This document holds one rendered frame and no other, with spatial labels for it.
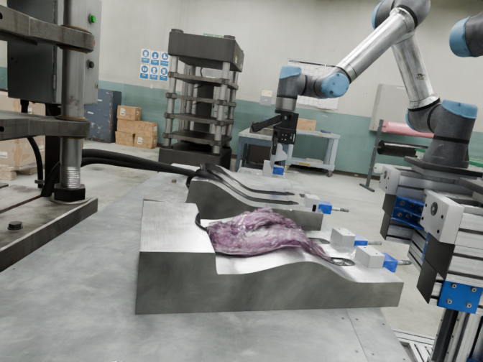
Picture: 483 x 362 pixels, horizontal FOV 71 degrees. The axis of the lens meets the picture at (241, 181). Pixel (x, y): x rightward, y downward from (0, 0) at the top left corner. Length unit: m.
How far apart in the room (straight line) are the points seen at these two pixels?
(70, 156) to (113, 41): 7.34
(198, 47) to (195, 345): 4.66
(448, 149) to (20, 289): 1.30
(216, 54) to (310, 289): 4.48
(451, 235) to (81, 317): 0.77
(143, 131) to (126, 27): 2.24
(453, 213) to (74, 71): 1.05
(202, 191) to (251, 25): 6.87
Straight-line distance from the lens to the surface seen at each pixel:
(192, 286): 0.58
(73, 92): 1.13
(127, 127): 7.78
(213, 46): 4.98
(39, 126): 1.07
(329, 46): 7.64
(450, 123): 1.42
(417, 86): 1.49
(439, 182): 1.41
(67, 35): 1.10
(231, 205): 0.94
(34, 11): 1.33
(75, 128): 1.11
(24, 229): 0.98
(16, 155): 4.60
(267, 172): 1.26
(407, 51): 1.46
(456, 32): 0.84
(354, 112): 7.62
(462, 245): 0.93
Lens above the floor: 1.14
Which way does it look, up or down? 12 degrees down
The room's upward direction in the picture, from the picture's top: 8 degrees clockwise
